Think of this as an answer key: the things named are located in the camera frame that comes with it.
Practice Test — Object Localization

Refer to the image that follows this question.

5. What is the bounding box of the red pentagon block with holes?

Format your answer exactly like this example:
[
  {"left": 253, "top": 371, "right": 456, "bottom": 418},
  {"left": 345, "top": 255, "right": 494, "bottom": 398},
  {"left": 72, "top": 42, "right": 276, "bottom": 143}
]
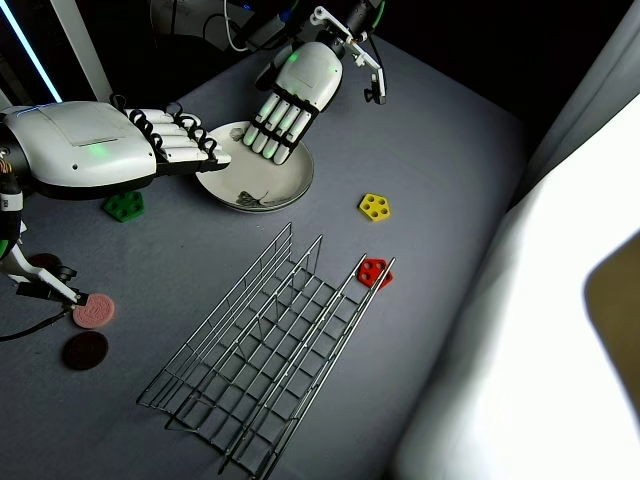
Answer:
[{"left": 356, "top": 257, "right": 395, "bottom": 292}]

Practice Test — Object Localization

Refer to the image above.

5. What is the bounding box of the white cable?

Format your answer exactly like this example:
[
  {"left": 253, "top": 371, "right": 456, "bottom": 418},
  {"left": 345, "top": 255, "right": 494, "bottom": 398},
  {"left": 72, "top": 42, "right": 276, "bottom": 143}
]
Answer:
[{"left": 223, "top": 0, "right": 251, "bottom": 54}]

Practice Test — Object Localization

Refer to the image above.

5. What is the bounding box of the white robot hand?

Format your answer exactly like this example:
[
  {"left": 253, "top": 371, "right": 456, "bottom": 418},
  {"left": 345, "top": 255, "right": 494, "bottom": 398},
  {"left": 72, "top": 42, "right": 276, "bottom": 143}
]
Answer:
[
  {"left": 2, "top": 93, "right": 233, "bottom": 202},
  {"left": 242, "top": 41, "right": 345, "bottom": 166}
]

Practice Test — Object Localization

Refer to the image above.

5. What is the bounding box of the glowing light strip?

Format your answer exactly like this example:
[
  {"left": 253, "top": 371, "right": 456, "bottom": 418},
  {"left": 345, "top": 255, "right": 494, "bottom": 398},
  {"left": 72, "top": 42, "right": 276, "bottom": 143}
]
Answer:
[{"left": 0, "top": 0, "right": 64, "bottom": 104}]

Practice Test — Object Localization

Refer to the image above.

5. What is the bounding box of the pink round disc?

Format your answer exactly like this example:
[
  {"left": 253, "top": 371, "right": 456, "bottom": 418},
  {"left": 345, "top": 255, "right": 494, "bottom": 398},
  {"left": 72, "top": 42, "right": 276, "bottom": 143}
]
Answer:
[{"left": 72, "top": 293, "right": 116, "bottom": 330}]

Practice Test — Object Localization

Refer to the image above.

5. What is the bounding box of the silver wire dish rack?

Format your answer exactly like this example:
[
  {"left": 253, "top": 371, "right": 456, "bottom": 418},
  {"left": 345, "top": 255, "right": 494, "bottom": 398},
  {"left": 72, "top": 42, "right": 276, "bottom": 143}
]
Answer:
[{"left": 136, "top": 222, "right": 397, "bottom": 480}]

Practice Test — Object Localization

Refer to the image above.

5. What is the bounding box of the white plate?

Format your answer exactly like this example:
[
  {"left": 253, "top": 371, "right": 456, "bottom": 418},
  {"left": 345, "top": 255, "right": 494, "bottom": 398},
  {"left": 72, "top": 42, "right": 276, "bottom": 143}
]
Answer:
[
  {"left": 209, "top": 164, "right": 316, "bottom": 215},
  {"left": 194, "top": 121, "right": 315, "bottom": 211}
]

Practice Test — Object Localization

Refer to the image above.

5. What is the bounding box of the green pentagon block with holes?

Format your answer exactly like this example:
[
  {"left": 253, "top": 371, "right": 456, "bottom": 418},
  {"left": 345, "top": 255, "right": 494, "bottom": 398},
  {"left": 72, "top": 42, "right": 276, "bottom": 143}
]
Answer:
[{"left": 103, "top": 191, "right": 145, "bottom": 224}]

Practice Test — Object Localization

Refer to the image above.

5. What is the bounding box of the yellow pentagon block with holes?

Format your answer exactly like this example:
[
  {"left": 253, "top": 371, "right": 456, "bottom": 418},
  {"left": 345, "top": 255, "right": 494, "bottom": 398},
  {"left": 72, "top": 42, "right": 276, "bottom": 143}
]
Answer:
[{"left": 357, "top": 193, "right": 393, "bottom": 224}]

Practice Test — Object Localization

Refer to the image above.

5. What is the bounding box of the grey table cloth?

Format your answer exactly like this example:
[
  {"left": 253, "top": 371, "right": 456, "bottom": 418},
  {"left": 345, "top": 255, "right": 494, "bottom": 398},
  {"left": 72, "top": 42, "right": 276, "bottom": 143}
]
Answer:
[{"left": 0, "top": 9, "right": 531, "bottom": 480}]

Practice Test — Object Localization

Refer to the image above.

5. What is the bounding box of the black cable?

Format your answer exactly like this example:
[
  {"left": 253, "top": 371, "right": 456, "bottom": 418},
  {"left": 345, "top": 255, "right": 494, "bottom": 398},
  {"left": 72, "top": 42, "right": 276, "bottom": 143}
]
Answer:
[{"left": 0, "top": 307, "right": 71, "bottom": 344}]

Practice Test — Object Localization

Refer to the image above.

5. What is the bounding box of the dark brown round disc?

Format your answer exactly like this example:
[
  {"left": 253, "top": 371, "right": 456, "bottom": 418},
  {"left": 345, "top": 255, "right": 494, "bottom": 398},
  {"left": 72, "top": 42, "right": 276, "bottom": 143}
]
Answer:
[
  {"left": 62, "top": 330, "right": 110, "bottom": 372},
  {"left": 27, "top": 253, "right": 64, "bottom": 272}
]

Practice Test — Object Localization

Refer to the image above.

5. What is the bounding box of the tan rounded board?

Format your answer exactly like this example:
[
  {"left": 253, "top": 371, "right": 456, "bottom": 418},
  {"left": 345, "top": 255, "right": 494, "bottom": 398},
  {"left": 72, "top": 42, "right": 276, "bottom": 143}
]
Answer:
[{"left": 583, "top": 232, "right": 640, "bottom": 406}]

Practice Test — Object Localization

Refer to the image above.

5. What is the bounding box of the white frame post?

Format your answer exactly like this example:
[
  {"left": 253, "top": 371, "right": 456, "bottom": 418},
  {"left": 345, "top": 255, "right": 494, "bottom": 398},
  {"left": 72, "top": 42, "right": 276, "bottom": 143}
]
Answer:
[{"left": 49, "top": 0, "right": 115, "bottom": 104}]

